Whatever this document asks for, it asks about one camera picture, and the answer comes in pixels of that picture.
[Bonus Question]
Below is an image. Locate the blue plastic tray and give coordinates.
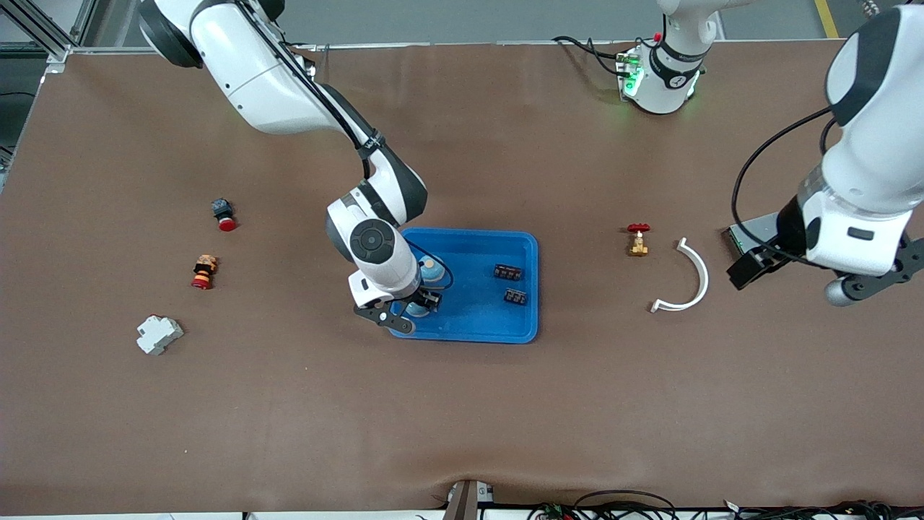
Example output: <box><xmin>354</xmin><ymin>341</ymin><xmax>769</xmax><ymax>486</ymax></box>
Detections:
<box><xmin>387</xmin><ymin>227</ymin><xmax>539</xmax><ymax>345</ymax></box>

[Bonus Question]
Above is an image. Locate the grey metal box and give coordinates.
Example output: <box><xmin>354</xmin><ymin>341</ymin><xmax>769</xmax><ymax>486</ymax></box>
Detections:
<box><xmin>724</xmin><ymin>212</ymin><xmax>784</xmax><ymax>254</ymax></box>

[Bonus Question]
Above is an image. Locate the white curved plastic clamp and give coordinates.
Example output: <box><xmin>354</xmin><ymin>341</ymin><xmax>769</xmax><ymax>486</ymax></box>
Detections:
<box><xmin>650</xmin><ymin>238</ymin><xmax>710</xmax><ymax>314</ymax></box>

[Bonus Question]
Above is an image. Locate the brown table mat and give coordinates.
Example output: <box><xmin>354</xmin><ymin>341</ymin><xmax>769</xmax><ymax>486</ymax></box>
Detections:
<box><xmin>0</xmin><ymin>40</ymin><xmax>924</xmax><ymax>515</ymax></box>

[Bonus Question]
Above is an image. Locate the white circuit breaker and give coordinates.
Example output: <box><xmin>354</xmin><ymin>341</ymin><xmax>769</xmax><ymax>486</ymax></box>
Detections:
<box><xmin>136</xmin><ymin>315</ymin><xmax>185</xmax><ymax>356</ymax></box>

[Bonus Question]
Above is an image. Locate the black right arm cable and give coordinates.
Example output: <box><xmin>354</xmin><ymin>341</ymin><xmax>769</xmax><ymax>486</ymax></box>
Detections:
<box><xmin>238</xmin><ymin>0</ymin><xmax>454</xmax><ymax>291</ymax></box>

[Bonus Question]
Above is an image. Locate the red emergency stop orange switch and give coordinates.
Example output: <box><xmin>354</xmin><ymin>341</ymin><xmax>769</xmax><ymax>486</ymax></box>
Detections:
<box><xmin>191</xmin><ymin>254</ymin><xmax>219</xmax><ymax>291</ymax></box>

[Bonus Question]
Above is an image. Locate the grey metal table bracket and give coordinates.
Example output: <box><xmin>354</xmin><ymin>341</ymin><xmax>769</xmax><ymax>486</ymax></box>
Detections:
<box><xmin>442</xmin><ymin>479</ymin><xmax>494</xmax><ymax>520</ymax></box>

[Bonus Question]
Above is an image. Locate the black cable bundle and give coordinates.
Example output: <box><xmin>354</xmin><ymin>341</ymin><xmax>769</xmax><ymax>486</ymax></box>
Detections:
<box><xmin>722</xmin><ymin>498</ymin><xmax>924</xmax><ymax>520</ymax></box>

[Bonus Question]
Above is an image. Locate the coloured wire bundle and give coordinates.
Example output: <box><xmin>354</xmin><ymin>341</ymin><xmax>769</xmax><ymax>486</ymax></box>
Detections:
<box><xmin>527</xmin><ymin>500</ymin><xmax>578</xmax><ymax>520</ymax></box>

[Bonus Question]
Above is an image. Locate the black cable loop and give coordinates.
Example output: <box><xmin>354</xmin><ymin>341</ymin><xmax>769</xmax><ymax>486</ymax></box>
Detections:
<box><xmin>574</xmin><ymin>490</ymin><xmax>679</xmax><ymax>520</ymax></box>

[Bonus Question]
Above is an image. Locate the aluminium frame strut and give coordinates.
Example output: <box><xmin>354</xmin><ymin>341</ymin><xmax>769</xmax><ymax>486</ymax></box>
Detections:
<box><xmin>0</xmin><ymin>0</ymin><xmax>98</xmax><ymax>64</ymax></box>

